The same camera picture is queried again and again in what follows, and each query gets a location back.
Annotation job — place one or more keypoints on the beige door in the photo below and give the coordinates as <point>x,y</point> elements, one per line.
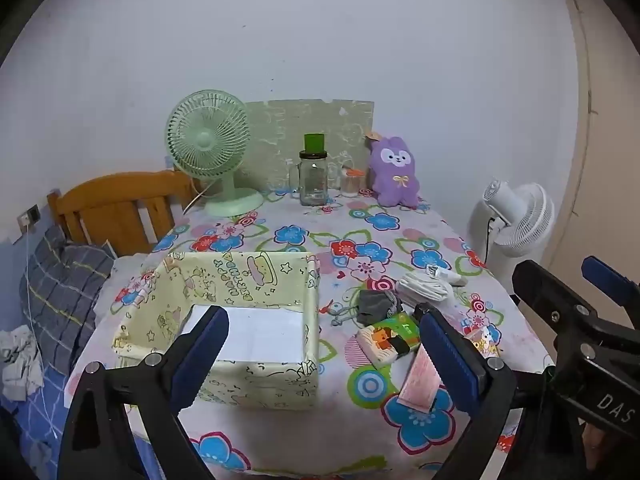
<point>600,135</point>

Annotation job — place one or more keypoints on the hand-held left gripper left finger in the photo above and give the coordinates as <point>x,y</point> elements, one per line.
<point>200,355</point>

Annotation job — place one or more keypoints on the wall socket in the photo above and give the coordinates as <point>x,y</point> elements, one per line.
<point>28,216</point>

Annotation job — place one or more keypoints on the white cartoon print sock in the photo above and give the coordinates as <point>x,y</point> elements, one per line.
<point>480,340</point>

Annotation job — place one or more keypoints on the white standing fan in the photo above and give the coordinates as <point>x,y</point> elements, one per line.
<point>520,220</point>

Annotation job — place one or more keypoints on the cardboard panel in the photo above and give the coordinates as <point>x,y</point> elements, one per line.
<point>300,120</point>

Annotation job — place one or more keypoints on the green orange cartoon sock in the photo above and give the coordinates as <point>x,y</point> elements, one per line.
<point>387,337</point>

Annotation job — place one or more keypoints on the plaid pillow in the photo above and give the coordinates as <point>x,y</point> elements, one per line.
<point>60,290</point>

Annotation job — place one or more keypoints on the crumpled grey cloth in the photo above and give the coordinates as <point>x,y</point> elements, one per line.
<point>20,365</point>

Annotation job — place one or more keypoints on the purple plush bunny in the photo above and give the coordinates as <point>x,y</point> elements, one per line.
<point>395,170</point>

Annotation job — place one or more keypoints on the pink striped sock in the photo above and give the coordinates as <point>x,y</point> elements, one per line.
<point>420,380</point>

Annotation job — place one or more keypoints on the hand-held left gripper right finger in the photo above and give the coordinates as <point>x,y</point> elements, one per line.
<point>450,360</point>

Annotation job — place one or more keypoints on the glass jar with green lid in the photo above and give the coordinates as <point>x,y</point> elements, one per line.
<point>313,175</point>

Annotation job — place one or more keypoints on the yellow printed fabric box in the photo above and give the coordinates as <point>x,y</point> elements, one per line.
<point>240,275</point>

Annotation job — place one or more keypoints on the green desk fan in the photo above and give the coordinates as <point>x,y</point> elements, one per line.
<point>207,135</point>

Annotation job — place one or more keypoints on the blue checked bed sheet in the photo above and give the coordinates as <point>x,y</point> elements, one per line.
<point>30,425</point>

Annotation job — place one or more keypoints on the white sock with label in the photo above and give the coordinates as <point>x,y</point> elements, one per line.
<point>445,275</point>

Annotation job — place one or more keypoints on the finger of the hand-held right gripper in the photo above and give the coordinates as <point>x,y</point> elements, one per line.
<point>550,295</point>
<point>607,275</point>

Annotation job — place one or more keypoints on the white socks bundle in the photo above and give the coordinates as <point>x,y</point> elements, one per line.
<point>422,287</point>

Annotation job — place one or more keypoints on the floral tablecloth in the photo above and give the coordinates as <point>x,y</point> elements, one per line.
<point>300,240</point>

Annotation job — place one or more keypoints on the cotton swab jar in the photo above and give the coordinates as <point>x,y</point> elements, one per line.
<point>351,182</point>

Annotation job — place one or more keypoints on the grey sock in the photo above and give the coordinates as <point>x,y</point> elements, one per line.
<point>375,305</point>

